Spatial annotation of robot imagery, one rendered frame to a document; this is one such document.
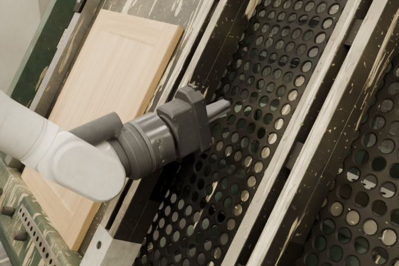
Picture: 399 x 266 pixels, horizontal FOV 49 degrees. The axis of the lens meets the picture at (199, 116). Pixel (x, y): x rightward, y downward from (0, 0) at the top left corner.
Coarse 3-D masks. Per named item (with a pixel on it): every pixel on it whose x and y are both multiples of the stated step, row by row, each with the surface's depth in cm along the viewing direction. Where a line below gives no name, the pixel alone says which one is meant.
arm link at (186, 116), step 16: (176, 96) 72; (192, 96) 69; (160, 112) 70; (176, 112) 67; (192, 112) 69; (144, 128) 65; (160, 128) 66; (176, 128) 68; (192, 128) 70; (208, 128) 72; (160, 144) 65; (176, 144) 68; (192, 144) 71; (208, 144) 73; (160, 160) 66
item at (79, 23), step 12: (96, 0) 138; (84, 12) 137; (72, 24) 138; (84, 24) 138; (72, 36) 137; (60, 48) 139; (72, 48) 138; (60, 60) 137; (48, 72) 139; (60, 72) 138; (48, 84) 137; (60, 84) 139; (36, 96) 139; (48, 96) 138; (36, 108) 137; (48, 108) 139
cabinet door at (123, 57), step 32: (96, 32) 129; (128, 32) 114; (160, 32) 103; (96, 64) 122; (128, 64) 109; (160, 64) 99; (64, 96) 129; (96, 96) 116; (128, 96) 104; (64, 128) 123; (32, 192) 123; (64, 192) 110; (64, 224) 104
